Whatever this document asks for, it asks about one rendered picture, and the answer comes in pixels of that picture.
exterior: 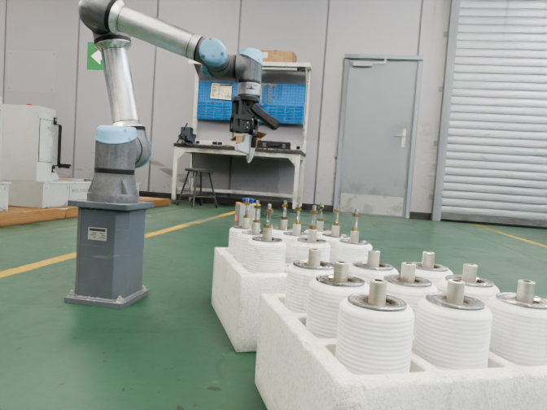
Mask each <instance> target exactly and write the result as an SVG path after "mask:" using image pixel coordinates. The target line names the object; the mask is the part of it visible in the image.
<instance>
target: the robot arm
mask: <svg viewBox="0 0 547 410"><path fill-rule="evenodd" d="M78 12H79V16H80V18H81V21H82V22H83V24H84V25H85V26H86V27H87V28H88V29H90V30H91V31H92V33H93V38H94V46H95V48H96V49H97V50H99V51H100V52H101V56H102V61H103V70H104V76H105V81H106V85H107V94H108V99H109V104H110V109H111V114H112V125H100V126H98V127H97V129H96V135H95V157H94V177H93V180H92V181H91V184H90V187H89V189H88V192H87V198H86V200H87V201H91V202H98V203H139V193H138V188H137V185H136V182H135V179H134V172H135V169H136V168H141V167H143V166H145V165H146V164H147V163H148V162H149V161H150V159H151V157H152V145H151V143H150V141H149V140H148V139H147V133H146V128H145V125H143V124H142V123H141V122H140V121H139V117H138V107H137V102H136V97H135V92H134V87H133V78H132V72H131V67H130V62H129V53H128V49H129V48H130V47H131V46H132V44H131V39H130V38H131V37H136V38H137V39H140V40H142V41H145V42H148V43H150V44H152V45H154V46H158V47H160V48H163V49H165V50H168V51H171V52H173V53H175V54H177V55H181V56H183V57H186V58H188V59H191V60H194V61H196V62H198V63H201V64H202V71H203V75H204V76H210V77H212V78H215V77H220V78H233V79H238V96H234V97H233V100H232V113H231V117H230V132H234V133H246V135H243V136H242V141H241V142H240V143H238V144H236V145H235V146H234V148H235V150H236V151H239V152H241V153H244V154H246V155H247V162H248V163H250V162H251V160H252V158H253V155H254V152H255V147H256V139H257V131H258V125H259V120H261V121H262V122H264V123H265V124H266V125H267V126H268V127H269V128H270V129H272V130H276V129H278V127H279V126H280V123H279V121H278V120H276V119H275V118H273V117H272V116H271V115H270V114H268V113H267V112H266V111H264V110H263V109H262V108H260V107H259V106H258V105H256V103H259V102H260V99H259V97H260V87H261V74H262V67H263V64H262V62H263V54H262V52H261V51H260V50H258V49H255V48H243V49H241V50H240V53H239V55H228V54H227V50H226V48H225V46H224V44H223V43H222V42H221V41H219V40H218V39H216V38H214V37H210V38H206V37H202V36H200V35H198V34H195V33H192V32H190V31H187V30H185V29H183V28H179V27H178V26H175V25H173V24H170V23H167V22H165V21H163V20H159V19H157V18H155V17H153V16H150V15H147V14H145V13H142V12H140V11H136V10H134V9H132V8H130V7H127V6H126V5H125V4H124V3H123V1H121V0H80V2H79V7H78ZM246 104H247V105H246ZM258 119H259V120H258ZM231 121H233V126H232V128H231Z"/></svg>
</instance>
